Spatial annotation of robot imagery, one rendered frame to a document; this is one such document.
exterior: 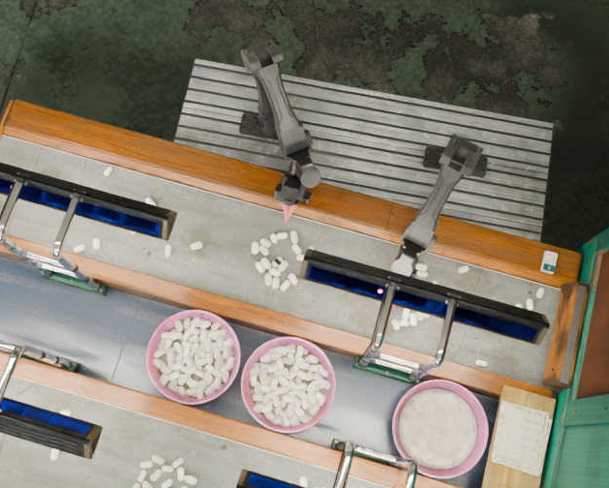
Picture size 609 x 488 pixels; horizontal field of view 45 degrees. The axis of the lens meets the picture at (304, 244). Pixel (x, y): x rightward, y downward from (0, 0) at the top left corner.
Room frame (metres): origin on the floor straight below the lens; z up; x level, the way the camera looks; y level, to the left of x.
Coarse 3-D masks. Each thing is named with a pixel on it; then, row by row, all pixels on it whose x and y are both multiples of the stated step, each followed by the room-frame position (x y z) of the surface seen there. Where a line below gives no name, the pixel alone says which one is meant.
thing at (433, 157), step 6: (426, 150) 0.93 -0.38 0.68; (432, 150) 0.93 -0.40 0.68; (438, 150) 0.93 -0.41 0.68; (426, 156) 0.91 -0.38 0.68; (432, 156) 0.91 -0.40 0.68; (438, 156) 0.91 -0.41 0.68; (480, 156) 0.92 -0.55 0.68; (432, 162) 0.89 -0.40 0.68; (438, 162) 0.90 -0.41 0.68; (480, 162) 0.90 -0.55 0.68; (486, 162) 0.90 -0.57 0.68; (438, 168) 0.87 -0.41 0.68; (474, 168) 0.88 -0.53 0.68; (480, 168) 0.88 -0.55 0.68; (474, 174) 0.86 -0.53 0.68; (480, 174) 0.86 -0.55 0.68
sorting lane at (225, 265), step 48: (0, 144) 0.86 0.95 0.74; (144, 192) 0.73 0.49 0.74; (192, 192) 0.73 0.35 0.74; (48, 240) 0.56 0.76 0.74; (144, 240) 0.57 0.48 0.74; (192, 240) 0.58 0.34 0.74; (240, 240) 0.59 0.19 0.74; (288, 240) 0.60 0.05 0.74; (336, 240) 0.60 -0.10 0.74; (384, 240) 0.61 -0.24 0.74; (240, 288) 0.44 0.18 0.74; (288, 288) 0.45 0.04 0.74; (480, 288) 0.48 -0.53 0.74; (528, 288) 0.48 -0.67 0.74; (384, 336) 0.32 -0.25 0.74; (432, 336) 0.33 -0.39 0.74; (480, 336) 0.33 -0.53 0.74
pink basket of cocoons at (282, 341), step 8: (264, 344) 0.28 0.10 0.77; (272, 344) 0.28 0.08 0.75; (280, 344) 0.28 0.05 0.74; (288, 344) 0.29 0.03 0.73; (296, 344) 0.29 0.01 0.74; (304, 344) 0.29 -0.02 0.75; (312, 344) 0.28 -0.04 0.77; (256, 352) 0.25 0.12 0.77; (320, 352) 0.26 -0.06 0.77; (248, 360) 0.23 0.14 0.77; (256, 360) 0.23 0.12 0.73; (320, 360) 0.24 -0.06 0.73; (328, 360) 0.24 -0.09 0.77; (248, 368) 0.21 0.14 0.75; (328, 368) 0.22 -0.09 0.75; (248, 376) 0.19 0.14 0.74; (328, 376) 0.20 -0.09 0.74; (248, 392) 0.14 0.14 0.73; (328, 392) 0.15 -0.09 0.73; (248, 400) 0.12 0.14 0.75; (328, 400) 0.13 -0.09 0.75; (248, 408) 0.10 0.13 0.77; (328, 408) 0.11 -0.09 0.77; (256, 416) 0.08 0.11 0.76; (320, 416) 0.08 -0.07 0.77; (264, 424) 0.06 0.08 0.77; (272, 424) 0.06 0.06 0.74; (304, 424) 0.06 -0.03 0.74; (312, 424) 0.06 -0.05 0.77; (288, 432) 0.04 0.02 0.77
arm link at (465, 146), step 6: (456, 138) 0.81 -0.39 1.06; (462, 138) 0.81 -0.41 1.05; (462, 144) 0.79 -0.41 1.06; (468, 144) 0.79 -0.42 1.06; (474, 144) 0.80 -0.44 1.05; (456, 150) 0.78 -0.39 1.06; (462, 150) 0.78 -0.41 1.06; (468, 150) 0.78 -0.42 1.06; (474, 150) 0.78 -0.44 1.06; (456, 156) 0.77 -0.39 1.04; (462, 156) 0.76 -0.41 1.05; (456, 162) 0.85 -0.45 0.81; (462, 162) 0.75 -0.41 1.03
